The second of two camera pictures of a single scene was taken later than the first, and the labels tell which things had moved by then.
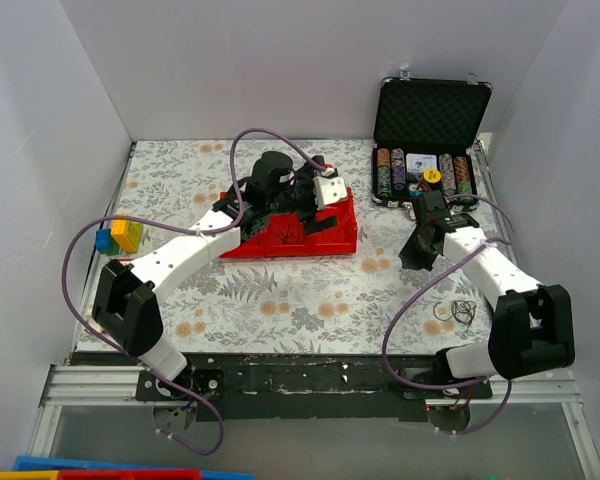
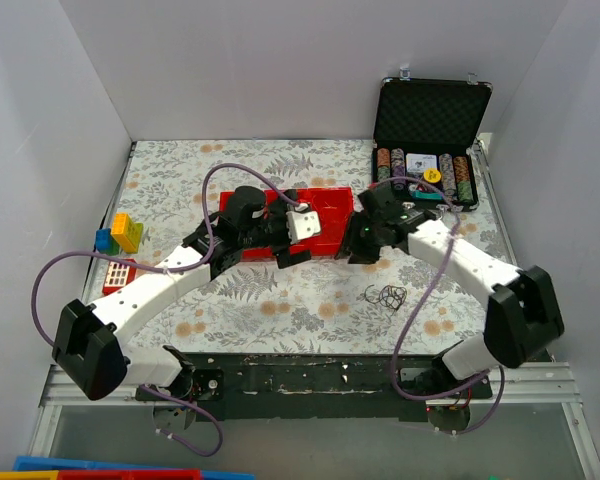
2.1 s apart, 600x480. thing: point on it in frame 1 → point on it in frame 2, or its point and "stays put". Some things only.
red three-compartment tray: x=284 y=234 stays put
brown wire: x=462 y=311 → x=391 y=296
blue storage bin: x=22 y=463 stays put
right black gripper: x=427 y=204 → x=359 y=232
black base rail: x=313 y=388 stays put
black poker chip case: x=426 y=139 stays put
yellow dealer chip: x=432 y=175 stays put
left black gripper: x=307 y=198 → x=284 y=236
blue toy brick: x=103 y=239 stays put
